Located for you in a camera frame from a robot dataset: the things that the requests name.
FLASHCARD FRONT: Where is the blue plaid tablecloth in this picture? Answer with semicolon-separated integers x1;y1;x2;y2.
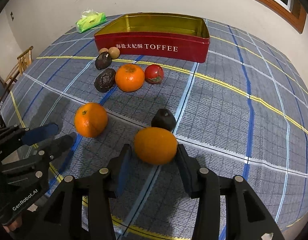
1;20;308;231

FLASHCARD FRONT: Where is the green tissue pack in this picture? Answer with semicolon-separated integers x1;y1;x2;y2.
75;9;106;33

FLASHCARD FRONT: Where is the red toffee tin box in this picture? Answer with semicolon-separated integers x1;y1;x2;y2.
94;12;210;63

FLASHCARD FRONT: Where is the small black plum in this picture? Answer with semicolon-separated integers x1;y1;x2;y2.
151;108;176;132

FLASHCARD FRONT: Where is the brown longan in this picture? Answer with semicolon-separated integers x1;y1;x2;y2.
108;47;120;59
99;48;109;55

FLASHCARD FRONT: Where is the orange mandarin with stem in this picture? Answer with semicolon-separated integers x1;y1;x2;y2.
74;102;108;138

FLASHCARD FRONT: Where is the wooden chair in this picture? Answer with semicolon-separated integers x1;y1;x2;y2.
2;46;33;89

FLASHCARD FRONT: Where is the red tomato with calyx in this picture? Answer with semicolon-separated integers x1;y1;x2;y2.
145;64;164;84

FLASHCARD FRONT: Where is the person left hand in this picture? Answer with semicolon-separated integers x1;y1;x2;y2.
3;216;23;233

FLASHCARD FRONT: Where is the smooth oval orange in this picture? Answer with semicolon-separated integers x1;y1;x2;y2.
133;127;178;165

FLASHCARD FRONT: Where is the orange mandarin with blemish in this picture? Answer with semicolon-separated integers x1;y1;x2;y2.
115;63;145;92

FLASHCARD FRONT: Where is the dark wrinkled passion fruit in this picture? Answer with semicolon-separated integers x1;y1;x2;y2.
94;68;116;93
95;51;112;70

